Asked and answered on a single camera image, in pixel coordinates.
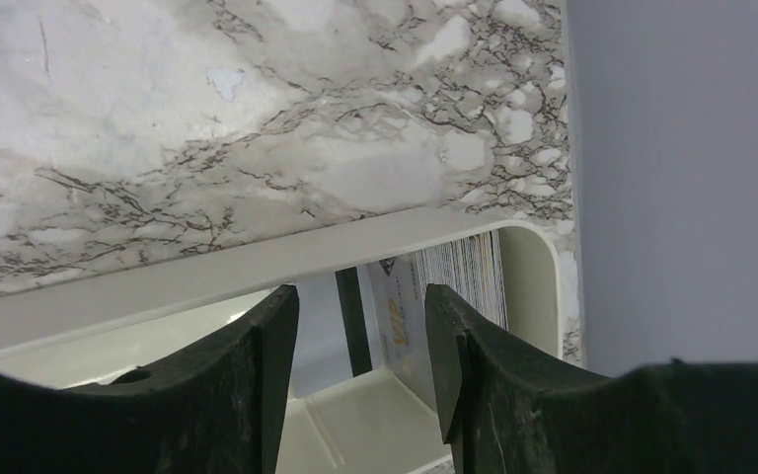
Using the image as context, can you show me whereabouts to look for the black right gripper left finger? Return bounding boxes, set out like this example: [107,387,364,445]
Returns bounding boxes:
[0,284,300,473]

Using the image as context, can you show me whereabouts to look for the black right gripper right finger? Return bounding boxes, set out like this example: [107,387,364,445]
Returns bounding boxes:
[425,284,758,473]

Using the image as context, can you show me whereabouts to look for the white rectangular plastic tray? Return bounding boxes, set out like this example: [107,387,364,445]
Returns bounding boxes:
[0,208,563,473]

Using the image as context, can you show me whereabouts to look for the white card with crest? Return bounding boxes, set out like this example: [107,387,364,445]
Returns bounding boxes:
[367,253,436,410]

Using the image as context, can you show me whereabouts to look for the stack of white cards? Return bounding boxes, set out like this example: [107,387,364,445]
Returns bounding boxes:
[413,231,508,329]

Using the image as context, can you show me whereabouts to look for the white black-striped tray card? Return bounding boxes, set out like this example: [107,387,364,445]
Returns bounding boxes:
[290,273,353,398]

